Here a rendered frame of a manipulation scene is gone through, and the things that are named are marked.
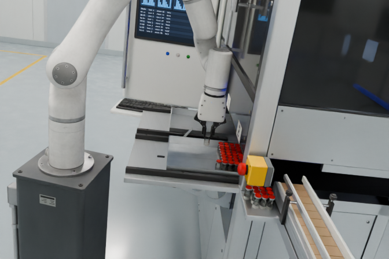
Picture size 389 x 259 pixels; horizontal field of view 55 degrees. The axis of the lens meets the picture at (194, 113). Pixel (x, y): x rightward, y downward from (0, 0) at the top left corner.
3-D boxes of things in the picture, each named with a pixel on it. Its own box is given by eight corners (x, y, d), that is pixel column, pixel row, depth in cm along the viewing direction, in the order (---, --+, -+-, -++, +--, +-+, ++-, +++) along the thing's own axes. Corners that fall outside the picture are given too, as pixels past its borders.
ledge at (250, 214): (279, 200, 129) (280, 195, 128) (289, 224, 117) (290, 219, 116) (239, 196, 128) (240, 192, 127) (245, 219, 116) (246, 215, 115)
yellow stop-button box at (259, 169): (264, 176, 124) (268, 156, 121) (269, 187, 117) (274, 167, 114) (242, 173, 123) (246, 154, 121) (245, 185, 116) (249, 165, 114)
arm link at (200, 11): (176, -3, 132) (201, 74, 145) (186, 2, 117) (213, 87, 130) (199, -11, 133) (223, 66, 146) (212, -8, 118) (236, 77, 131)
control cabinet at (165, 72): (205, 101, 239) (224, -29, 212) (202, 111, 221) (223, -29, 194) (129, 89, 242) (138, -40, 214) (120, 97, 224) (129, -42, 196)
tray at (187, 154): (247, 151, 159) (249, 143, 157) (259, 183, 134) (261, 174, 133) (168, 142, 156) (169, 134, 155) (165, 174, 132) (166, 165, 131)
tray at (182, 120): (236, 121, 190) (237, 114, 189) (244, 143, 166) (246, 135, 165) (170, 113, 188) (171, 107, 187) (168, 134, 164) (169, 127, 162)
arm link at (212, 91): (203, 87, 131) (202, 95, 132) (228, 90, 132) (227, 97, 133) (202, 80, 139) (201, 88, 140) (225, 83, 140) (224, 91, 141)
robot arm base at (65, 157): (26, 170, 126) (24, 120, 119) (55, 147, 143) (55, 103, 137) (79, 182, 123) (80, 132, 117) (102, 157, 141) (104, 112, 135)
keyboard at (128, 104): (190, 111, 216) (190, 107, 216) (186, 119, 203) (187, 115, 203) (123, 100, 219) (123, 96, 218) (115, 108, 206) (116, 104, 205)
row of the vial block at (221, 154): (221, 151, 154) (223, 141, 152) (226, 174, 137) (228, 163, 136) (216, 151, 154) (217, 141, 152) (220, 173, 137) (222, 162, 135)
